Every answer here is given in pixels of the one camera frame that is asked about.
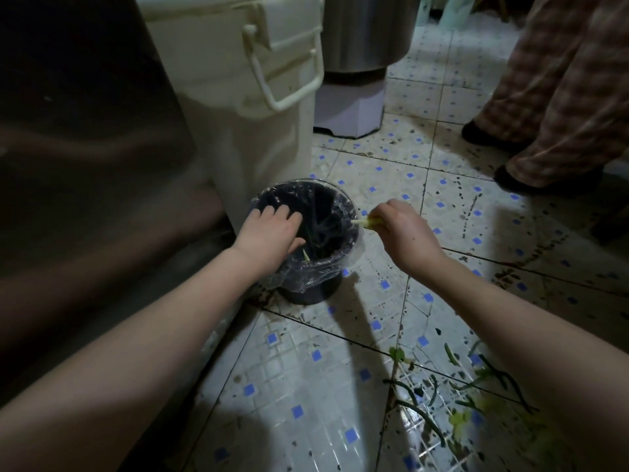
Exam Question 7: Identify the dark trash bin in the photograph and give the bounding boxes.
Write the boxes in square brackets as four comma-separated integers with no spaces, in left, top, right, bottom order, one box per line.
[250,180,360,306]

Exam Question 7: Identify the person's right hand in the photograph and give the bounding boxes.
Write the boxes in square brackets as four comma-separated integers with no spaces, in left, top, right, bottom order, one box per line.
[366,199,448,273]

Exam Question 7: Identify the dark slipper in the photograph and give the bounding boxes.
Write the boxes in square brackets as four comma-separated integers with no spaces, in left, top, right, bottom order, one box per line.
[461,120,534,154]
[493,164,605,198]

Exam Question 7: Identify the dark brown cabinet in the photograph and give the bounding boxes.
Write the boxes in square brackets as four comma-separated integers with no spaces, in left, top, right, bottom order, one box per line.
[0,0,246,472]

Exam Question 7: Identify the small wooden stand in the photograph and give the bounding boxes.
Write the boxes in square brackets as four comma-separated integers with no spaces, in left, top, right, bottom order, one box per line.
[474,0,510,23]

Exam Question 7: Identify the pile of green vegetable scraps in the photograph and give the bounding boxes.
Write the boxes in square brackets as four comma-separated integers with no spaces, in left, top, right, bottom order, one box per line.
[383,338,556,472]

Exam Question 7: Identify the large steel drum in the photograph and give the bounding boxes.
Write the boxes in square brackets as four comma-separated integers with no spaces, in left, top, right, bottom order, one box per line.
[322,0,423,87]

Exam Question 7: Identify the large white lidded bucket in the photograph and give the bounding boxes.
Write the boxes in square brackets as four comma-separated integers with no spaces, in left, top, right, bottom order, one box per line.
[133,0,326,231]

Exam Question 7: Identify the person's left forearm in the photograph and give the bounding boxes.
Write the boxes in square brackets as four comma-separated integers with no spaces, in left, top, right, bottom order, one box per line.
[0,248,276,472]

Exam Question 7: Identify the plaid trousers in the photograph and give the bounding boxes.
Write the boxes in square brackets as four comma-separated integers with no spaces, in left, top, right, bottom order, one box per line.
[471,0,629,188]

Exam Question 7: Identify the clear bin liner bag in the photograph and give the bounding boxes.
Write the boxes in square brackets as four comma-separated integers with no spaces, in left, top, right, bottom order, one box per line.
[248,177,367,293]

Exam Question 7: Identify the person's left hand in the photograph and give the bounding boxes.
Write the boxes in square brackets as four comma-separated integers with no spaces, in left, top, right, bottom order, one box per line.
[231,203,307,286]

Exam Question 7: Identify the person's right forearm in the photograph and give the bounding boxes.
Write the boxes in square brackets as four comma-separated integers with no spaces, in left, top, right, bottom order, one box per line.
[408,255,629,472]

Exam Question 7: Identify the dark wooden stool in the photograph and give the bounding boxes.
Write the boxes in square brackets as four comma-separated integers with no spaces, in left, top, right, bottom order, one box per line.
[589,201,629,246]

